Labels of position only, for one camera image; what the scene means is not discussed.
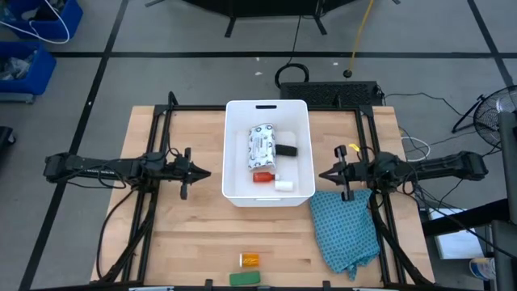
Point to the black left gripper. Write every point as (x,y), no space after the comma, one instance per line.
(182,173)

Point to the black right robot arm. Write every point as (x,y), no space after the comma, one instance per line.
(436,167)

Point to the green rectangular block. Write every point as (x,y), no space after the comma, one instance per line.
(244,278)

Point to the orange pill bottle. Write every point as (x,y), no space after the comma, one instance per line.
(250,260)

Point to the white box on floor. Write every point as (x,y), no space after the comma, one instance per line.
(456,242)

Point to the black metal table frame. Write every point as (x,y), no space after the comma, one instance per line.
(157,129)

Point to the red liquid bottle white cap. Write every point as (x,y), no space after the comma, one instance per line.
(262,177)

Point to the white pill bottle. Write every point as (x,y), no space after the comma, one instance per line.
(284,186)

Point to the black standing fan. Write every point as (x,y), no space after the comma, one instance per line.
(490,117)

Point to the white perforated plastic basket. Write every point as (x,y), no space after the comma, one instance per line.
(242,186)

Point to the black stand legs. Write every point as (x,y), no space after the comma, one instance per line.
(232,22)

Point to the small black box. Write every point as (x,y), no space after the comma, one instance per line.
(287,150)

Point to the grey upright post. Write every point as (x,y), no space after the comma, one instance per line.
(508,169)

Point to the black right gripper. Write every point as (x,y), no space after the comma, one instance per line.
(357,174)

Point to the teal patterned cloth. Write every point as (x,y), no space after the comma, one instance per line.
(343,230)

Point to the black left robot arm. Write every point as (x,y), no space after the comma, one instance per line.
(101,167)

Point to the white printed bandage pack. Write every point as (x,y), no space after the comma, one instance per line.
(260,146)

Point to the blue storage bin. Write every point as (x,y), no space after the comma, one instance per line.
(36,72)
(60,20)

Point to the black perforated box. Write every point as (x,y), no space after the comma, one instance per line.
(331,94)

